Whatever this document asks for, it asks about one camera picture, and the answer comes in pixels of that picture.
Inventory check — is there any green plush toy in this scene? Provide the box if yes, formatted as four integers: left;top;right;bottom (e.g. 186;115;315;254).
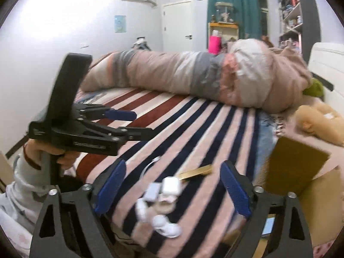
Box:
303;78;326;98

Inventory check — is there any person's left hand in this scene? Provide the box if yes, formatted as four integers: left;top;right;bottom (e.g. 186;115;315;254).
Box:
23;142;78;171

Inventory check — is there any white cable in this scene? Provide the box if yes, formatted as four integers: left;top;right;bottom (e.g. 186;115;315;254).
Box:
140;155;162;184

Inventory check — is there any round beige compact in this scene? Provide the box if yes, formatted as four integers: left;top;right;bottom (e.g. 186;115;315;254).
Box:
157;193;177;213

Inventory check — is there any pink bottle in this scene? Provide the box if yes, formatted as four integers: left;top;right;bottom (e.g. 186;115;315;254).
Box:
208;31;223;56

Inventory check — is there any white round cap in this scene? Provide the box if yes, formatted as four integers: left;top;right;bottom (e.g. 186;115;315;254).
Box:
151;214;169;231
135;199;149;221

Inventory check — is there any blue wall poster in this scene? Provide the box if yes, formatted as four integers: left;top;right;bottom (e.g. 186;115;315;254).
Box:
114;14;127;33

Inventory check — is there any white earbud case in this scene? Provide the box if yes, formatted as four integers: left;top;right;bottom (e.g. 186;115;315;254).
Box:
161;177;182;195

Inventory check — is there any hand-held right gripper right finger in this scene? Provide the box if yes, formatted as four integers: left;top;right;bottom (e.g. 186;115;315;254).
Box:
220;160;314;258

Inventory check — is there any glass display case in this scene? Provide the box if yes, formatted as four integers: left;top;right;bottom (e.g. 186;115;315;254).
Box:
214;1;235;23

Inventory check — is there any small white box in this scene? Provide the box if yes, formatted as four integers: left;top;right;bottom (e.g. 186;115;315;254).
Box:
143;183;162;202

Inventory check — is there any gold flat bar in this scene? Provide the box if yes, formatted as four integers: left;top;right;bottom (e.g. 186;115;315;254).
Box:
178;165;213;181

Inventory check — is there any tan plush toy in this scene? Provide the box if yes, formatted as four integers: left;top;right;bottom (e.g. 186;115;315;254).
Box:
294;103;344;143

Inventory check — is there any rolled pink grey duvet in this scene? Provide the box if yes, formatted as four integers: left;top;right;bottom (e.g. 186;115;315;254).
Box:
80;39;313;114

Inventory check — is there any white door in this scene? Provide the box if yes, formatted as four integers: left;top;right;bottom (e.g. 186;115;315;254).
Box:
162;1;194;53

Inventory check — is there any gold cardboard sheet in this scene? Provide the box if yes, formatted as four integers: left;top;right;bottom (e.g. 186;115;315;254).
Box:
265;136;330;189

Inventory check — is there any person's left forearm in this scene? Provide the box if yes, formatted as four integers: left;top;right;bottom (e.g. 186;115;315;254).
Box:
0;153;58;250

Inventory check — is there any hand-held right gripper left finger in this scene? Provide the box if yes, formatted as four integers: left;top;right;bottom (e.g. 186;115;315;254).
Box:
29;159;127;258

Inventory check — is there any small blue-screen device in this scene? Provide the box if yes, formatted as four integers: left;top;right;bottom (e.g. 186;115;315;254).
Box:
261;216;276;237

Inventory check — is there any yellow cabinet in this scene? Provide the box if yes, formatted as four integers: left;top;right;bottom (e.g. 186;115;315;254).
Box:
208;22;240;46

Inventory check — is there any striped blanket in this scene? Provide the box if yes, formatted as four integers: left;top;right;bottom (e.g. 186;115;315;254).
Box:
71;87;273;258

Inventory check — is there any white round lid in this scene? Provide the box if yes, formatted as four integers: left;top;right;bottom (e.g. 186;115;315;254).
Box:
161;223;183;238

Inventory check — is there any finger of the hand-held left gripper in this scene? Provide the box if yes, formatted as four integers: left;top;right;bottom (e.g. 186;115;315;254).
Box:
81;120;155;142
76;104;138;122

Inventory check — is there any teal curtain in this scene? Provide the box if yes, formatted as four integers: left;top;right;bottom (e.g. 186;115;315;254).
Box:
206;0;260;41

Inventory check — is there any dark shelf unit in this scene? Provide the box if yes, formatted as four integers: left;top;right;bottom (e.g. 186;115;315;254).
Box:
278;0;322;61

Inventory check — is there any cardboard box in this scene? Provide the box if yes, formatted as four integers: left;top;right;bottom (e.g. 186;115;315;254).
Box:
253;137;344;258

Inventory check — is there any white headboard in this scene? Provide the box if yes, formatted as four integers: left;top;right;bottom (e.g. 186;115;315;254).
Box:
306;42;344;106

